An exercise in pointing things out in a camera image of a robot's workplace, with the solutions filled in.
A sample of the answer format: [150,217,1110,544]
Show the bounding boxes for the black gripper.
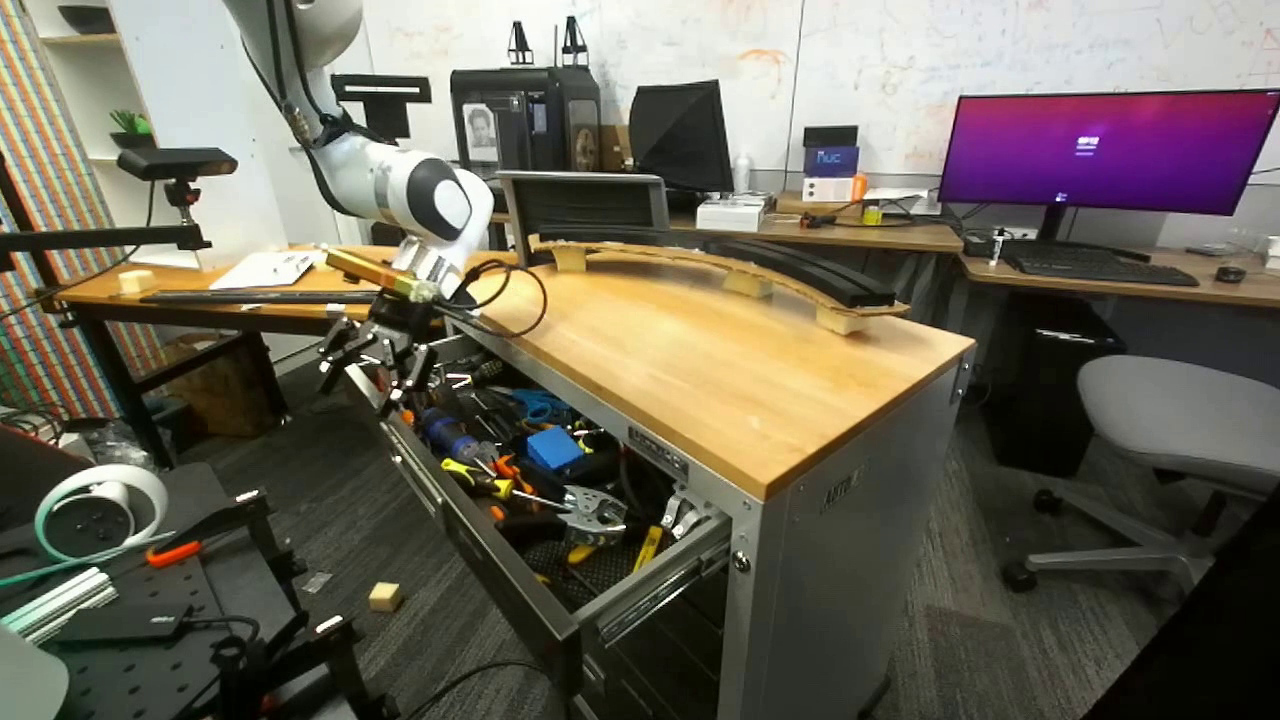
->
[316,284,450,412]

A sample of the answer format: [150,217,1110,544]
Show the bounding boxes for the grey metal tool drawer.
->
[340,332,734,696]

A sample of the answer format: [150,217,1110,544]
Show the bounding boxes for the white paper sheets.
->
[209,247,329,296]

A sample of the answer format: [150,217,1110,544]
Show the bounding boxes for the wooden side table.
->
[45,243,396,473]

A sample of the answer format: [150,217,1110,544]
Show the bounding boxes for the black mesh office chair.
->
[492,169,676,268]

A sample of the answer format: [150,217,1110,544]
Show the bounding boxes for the silver pliers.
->
[556,482,633,540]

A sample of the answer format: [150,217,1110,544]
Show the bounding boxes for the black desktop machine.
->
[446,65,603,178]

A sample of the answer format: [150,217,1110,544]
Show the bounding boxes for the white tape roll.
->
[28,462,173,569]

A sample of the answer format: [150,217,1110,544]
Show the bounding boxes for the green plant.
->
[102,110,161,153]

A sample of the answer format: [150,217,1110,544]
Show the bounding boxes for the grey workbench with wooden top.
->
[384,238,979,720]

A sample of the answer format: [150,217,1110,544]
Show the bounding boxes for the black monitor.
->
[623,76,734,202]

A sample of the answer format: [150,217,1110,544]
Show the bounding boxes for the curved wooden track black top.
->
[522,238,912,340]

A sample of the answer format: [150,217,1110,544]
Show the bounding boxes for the white box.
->
[690,192,769,238]

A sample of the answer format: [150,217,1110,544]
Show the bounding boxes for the grey tube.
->
[0,563,119,648]

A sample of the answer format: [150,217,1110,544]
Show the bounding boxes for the blue card box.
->
[800,123,864,181]

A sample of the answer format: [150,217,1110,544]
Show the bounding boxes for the black computer tower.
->
[987,291,1127,482]

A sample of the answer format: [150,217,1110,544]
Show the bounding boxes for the black keyboard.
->
[999,247,1202,291]

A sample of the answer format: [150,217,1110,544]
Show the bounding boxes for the monitor with purple screen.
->
[937,83,1280,221]

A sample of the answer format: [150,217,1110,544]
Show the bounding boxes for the wooden office desk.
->
[662,196,1280,322]

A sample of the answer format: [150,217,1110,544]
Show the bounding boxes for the grey office chair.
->
[997,348,1280,598]

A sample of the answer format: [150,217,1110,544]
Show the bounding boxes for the blue handled screwdriver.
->
[417,410,478,462]

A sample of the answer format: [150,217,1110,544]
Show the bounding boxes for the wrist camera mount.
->
[396,238,473,303]

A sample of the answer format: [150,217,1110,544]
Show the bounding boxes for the yellow black handled screwdriver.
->
[434,456,514,501]

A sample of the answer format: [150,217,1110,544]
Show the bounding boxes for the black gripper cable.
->
[454,257,553,340]

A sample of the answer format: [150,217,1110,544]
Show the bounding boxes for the orange handled clamp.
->
[140,537,209,573]

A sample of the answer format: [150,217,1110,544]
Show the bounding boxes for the black camera on stand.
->
[112,144,244,186]

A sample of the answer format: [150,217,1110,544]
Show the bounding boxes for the yellow handled pliers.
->
[627,498,696,578]

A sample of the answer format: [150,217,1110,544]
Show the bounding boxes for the black equipment base plate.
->
[36,489,370,720]

